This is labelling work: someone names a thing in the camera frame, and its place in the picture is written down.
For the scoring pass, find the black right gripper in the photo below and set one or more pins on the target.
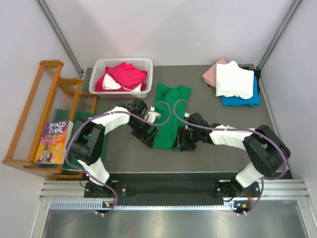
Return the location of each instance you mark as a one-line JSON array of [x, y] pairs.
[[185, 146]]

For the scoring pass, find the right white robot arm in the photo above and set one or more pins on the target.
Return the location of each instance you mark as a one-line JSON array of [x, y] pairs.
[[266, 151]]

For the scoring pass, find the grey slotted cable duct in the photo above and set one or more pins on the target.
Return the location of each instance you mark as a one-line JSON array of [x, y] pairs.
[[104, 205]]

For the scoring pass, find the green t shirt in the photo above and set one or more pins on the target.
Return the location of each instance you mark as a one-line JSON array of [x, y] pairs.
[[166, 97]]

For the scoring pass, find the wooden book rack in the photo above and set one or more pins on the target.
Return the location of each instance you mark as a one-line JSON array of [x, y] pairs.
[[50, 93]]

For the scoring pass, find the folded pink t shirt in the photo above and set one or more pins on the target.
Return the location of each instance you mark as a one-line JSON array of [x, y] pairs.
[[209, 76]]

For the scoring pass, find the folded blue t shirt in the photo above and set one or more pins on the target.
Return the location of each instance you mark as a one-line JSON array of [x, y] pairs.
[[238, 101]]

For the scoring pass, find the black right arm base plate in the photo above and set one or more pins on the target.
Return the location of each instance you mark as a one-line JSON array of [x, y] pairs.
[[230, 189]]

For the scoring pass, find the crimson red t shirt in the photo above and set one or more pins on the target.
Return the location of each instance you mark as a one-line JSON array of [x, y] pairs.
[[125, 74]]

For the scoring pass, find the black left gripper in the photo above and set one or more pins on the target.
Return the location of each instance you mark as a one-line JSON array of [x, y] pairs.
[[142, 131]]

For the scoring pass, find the white shirt in basket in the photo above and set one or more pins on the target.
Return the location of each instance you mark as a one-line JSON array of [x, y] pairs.
[[109, 84]]

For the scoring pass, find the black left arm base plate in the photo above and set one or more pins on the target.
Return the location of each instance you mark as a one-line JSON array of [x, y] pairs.
[[93, 190]]

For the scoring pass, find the Roald Dahl book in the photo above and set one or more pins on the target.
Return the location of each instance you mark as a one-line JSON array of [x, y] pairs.
[[53, 143]]

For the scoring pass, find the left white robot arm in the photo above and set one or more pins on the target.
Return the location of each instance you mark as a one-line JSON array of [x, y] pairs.
[[86, 142]]

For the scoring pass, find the folded white t shirt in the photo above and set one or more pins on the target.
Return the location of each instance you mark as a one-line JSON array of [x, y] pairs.
[[231, 80]]

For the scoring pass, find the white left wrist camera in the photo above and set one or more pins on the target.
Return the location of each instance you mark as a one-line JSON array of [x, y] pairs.
[[152, 116]]

